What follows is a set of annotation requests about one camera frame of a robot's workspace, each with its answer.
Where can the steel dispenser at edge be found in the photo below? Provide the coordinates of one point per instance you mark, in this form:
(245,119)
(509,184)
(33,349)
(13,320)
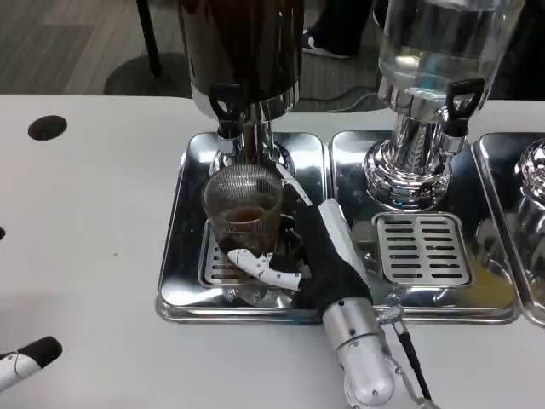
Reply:
(532,187)

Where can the dark drink dispenser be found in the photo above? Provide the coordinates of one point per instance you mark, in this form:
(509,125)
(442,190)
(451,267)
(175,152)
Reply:
(242,47)

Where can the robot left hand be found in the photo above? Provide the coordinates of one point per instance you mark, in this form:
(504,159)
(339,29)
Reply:
(30,355)

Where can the steel drip tray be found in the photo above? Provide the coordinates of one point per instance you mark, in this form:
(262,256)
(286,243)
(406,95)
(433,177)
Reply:
(489,238)
(496,170)
(179,238)

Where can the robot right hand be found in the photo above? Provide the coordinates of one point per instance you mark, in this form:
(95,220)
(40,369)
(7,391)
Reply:
(323,255)

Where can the clear water drink dispenser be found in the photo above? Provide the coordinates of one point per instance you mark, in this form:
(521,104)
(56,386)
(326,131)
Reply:
(434,47)

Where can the person's foot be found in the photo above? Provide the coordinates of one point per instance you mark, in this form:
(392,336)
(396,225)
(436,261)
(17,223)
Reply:
(325,44)

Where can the slotted steel drip grid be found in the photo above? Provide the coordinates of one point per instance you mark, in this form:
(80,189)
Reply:
(421,249)
(212,272)

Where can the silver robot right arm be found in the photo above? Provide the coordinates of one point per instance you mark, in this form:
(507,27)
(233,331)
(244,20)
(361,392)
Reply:
(359,345)

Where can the black stand with round base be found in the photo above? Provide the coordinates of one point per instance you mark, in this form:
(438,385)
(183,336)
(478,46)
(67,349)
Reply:
(145,74)

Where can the clear ribbed glass cup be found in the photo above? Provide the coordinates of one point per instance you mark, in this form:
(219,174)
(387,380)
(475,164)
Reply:
(242,213)

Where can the black round counter grommet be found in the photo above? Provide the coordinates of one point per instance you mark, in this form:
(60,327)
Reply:
(47,127)

